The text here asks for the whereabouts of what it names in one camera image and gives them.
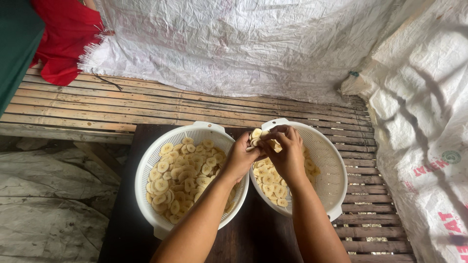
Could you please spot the person's right fingers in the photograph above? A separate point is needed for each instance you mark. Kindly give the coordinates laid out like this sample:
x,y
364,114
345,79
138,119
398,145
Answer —
x,y
279,136

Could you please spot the dirty grey tarp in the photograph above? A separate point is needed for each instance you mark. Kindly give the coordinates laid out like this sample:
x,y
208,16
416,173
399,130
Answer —
x,y
51,208

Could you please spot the person's left hand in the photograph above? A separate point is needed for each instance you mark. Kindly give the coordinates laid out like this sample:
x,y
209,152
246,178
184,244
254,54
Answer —
x,y
237,160

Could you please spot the small white plastic colander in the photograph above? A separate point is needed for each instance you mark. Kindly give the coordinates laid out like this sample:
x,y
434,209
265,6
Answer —
x,y
325,164

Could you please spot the clump of stuck banana slices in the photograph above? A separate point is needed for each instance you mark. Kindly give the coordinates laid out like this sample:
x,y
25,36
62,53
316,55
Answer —
x,y
256,137

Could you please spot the person's right hand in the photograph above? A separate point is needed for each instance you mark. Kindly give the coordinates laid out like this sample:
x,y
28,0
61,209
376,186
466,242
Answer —
x,y
289,157

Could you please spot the person's left fingers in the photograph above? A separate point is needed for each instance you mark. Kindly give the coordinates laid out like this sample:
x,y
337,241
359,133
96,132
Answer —
x,y
245,143

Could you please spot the red cloth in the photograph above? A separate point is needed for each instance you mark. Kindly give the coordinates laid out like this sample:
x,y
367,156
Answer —
x,y
65,40

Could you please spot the big heap of sliced banana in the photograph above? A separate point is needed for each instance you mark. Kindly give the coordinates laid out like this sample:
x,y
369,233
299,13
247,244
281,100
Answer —
x,y
182,175

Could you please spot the small heap of sliced banana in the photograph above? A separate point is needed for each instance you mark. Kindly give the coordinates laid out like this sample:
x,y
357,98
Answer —
x,y
270,182

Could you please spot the dark green cloth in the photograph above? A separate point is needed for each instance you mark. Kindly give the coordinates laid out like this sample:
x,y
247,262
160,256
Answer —
x,y
14,47

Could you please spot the large white plastic colander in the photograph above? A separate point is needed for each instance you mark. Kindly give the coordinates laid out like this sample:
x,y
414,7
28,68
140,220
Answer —
x,y
153,160

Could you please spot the bamboo slat platform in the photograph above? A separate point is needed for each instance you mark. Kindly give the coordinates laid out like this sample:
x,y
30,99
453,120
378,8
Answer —
x,y
109,106

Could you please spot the plain white woven sack sheet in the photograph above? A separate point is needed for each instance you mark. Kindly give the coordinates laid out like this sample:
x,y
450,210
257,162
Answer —
x,y
237,47

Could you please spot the white sack sheet red print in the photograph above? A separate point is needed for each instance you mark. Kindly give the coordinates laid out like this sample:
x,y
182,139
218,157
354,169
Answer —
x,y
420,128

